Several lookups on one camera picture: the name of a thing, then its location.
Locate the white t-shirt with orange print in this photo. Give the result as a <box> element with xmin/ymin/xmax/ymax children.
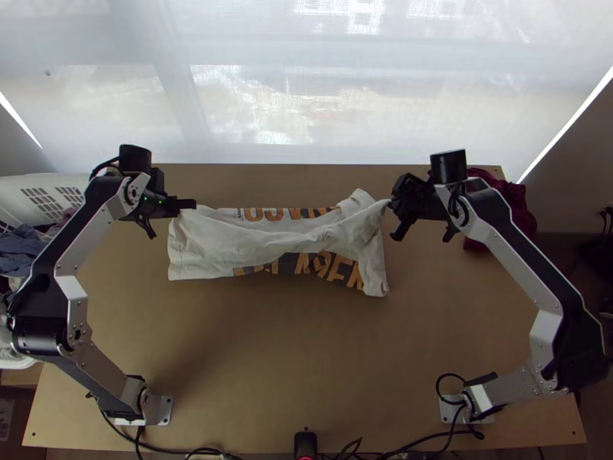
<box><xmin>166</xmin><ymin>187</ymin><xmax>393</xmax><ymax>300</ymax></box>

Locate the dark red garment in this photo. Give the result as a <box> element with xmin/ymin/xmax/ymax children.
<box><xmin>461</xmin><ymin>166</ymin><xmax>539</xmax><ymax>256</ymax></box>

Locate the white laundry basket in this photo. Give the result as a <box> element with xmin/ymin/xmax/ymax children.
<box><xmin>0</xmin><ymin>171</ymin><xmax>93</xmax><ymax>371</ymax></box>

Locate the heap of clothes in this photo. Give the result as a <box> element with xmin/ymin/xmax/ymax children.
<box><xmin>0</xmin><ymin>205</ymin><xmax>74</xmax><ymax>309</ymax></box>

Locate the white window blind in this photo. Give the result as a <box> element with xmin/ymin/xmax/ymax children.
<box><xmin>0</xmin><ymin>0</ymin><xmax>613</xmax><ymax>167</ymax></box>

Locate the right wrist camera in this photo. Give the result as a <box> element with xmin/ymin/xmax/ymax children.
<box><xmin>392</xmin><ymin>174</ymin><xmax>428</xmax><ymax>198</ymax></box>

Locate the black cable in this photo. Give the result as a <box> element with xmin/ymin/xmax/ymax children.
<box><xmin>334</xmin><ymin>427</ymin><xmax>487</xmax><ymax>460</ymax></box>
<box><xmin>116</xmin><ymin>421</ymin><xmax>232</xmax><ymax>460</ymax></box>
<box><xmin>434</xmin><ymin>373</ymin><xmax>480</xmax><ymax>414</ymax></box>

